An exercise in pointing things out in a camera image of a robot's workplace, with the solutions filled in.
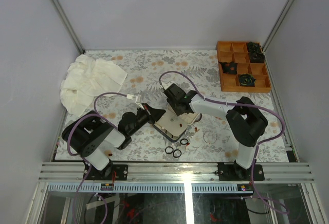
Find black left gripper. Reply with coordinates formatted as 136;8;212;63
129;103;166;137

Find cream and navy jewelry box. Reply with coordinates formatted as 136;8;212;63
153;104;199;142

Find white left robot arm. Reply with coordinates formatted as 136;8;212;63
61;103;166;180

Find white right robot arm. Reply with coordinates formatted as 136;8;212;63
164;83;268;180

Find floral table mat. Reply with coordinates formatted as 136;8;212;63
56;49;290;163

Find dark fabric flower orange dots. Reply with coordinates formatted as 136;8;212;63
220;61;237;74

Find dark green fabric flower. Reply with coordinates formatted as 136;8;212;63
238;73;256;87

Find orange divided tray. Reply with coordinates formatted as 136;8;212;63
216;41;271;93

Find white crumpled cloth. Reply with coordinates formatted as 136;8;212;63
60;54;127;117

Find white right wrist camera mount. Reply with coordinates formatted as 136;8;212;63
160;81;172;90

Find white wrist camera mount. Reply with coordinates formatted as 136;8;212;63
126;94;144;109
160;81;172;90

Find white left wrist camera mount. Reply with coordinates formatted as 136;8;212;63
126;94;144;109

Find silver wire bangle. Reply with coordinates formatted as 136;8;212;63
203;131;217;144

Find aluminium rail frame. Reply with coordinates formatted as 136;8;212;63
38;161;314;194

